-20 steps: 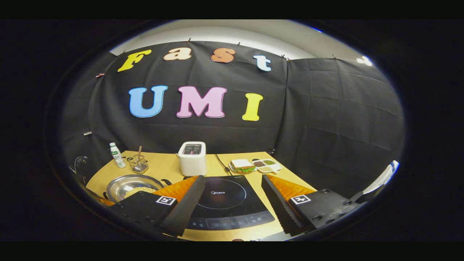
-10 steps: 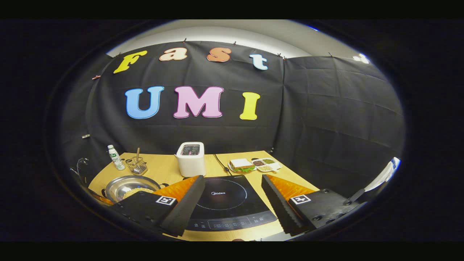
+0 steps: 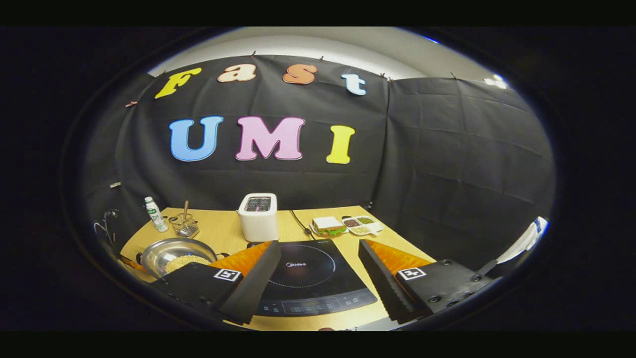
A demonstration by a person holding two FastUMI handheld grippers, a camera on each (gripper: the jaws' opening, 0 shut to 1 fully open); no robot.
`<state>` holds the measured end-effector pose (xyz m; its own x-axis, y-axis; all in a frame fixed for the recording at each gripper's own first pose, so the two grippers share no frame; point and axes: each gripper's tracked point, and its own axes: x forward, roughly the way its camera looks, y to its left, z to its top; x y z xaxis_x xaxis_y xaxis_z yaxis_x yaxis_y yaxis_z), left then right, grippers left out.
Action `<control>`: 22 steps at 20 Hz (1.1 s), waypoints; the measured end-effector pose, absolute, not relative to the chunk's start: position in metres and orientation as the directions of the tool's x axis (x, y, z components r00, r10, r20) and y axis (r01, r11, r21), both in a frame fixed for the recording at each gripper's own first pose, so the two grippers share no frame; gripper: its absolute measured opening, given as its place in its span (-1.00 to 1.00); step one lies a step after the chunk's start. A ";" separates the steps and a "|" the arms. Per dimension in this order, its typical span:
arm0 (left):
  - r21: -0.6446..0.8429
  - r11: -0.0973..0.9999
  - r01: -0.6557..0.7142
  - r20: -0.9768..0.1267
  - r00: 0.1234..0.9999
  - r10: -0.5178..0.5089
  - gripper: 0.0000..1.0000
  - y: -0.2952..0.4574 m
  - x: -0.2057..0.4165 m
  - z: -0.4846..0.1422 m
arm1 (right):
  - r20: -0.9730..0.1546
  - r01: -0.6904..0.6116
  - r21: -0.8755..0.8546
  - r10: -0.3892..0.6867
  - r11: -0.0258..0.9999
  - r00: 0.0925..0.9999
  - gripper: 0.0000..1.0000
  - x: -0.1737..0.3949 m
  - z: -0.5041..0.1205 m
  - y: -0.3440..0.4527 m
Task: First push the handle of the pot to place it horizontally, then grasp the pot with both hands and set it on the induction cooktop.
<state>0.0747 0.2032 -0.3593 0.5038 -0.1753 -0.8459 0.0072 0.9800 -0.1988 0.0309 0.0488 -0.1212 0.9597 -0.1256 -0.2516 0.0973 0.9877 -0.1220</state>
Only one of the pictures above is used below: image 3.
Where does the black induction cooktop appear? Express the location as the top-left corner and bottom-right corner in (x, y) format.
(248, 239), (378, 318)

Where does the white divided snack tray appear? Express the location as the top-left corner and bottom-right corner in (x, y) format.
(342, 215), (384, 236)

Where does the pile of soybeans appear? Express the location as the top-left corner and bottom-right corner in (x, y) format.
(165, 255), (212, 275)

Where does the black power cable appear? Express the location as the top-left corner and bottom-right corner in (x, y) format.
(289, 209), (314, 235)

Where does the sandwich plate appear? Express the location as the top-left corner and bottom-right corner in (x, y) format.
(309, 219), (349, 237)

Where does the metal wire basket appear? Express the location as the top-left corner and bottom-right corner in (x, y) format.
(169, 213), (200, 239)

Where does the white toaster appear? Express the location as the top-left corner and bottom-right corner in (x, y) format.
(238, 193), (280, 243)

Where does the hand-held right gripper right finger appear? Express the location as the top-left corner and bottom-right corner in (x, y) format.
(358, 239), (497, 325)

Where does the white plastic drink bottle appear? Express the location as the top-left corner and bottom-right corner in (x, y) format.
(144, 196), (169, 233)

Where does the stainless steel pot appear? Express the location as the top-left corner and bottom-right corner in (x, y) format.
(135, 237), (230, 280)

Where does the sandwich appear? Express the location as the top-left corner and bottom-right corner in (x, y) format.
(312, 216), (347, 235)

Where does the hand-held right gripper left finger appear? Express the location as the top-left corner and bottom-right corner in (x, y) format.
(149, 240), (282, 326)

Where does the black backdrop cloth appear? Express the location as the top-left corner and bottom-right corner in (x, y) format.
(82, 54), (556, 271)

